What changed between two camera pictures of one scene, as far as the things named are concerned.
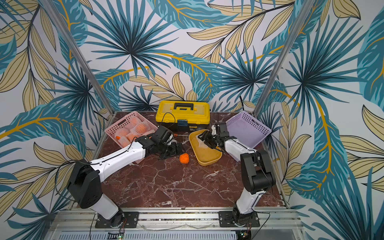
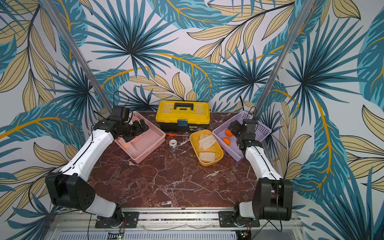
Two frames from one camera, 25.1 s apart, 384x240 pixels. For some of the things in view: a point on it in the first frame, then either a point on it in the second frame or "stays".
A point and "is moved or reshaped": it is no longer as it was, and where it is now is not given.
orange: [184, 158] is moved or reshaped
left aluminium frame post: [78, 56] stays
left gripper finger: [179, 148] to [144, 126]
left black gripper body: [167, 150] to [127, 128]
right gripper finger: [206, 136] to [235, 127]
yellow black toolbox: [183, 115] stays
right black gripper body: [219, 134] to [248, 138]
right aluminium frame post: [302, 16] stays
